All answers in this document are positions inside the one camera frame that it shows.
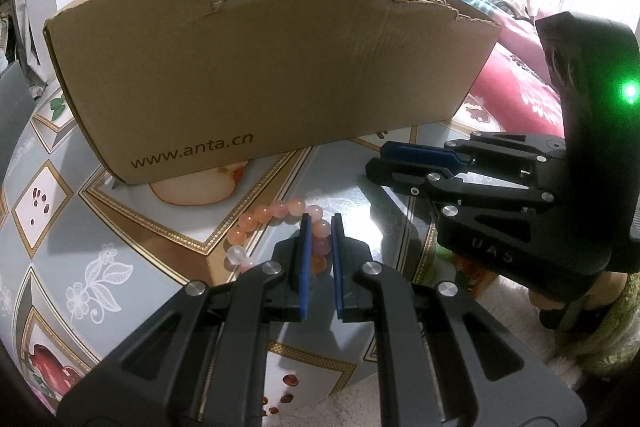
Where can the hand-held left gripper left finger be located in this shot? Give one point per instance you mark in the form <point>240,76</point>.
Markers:
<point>304,267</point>

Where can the person's right hand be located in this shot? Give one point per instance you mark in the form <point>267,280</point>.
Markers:
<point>602,292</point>

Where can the person's right forearm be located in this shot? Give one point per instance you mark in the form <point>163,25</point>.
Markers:
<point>620,332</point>

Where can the grey box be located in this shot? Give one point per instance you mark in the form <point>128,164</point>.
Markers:
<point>12,117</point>

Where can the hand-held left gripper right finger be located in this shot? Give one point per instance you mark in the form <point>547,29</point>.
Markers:
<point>339,267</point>

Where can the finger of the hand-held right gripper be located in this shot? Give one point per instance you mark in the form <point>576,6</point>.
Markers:
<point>395,174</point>
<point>415,153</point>

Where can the brown cardboard box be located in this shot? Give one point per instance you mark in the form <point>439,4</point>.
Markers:
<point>270,72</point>

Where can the fruit-print tablecloth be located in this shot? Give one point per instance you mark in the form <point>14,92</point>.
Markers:
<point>150,257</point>

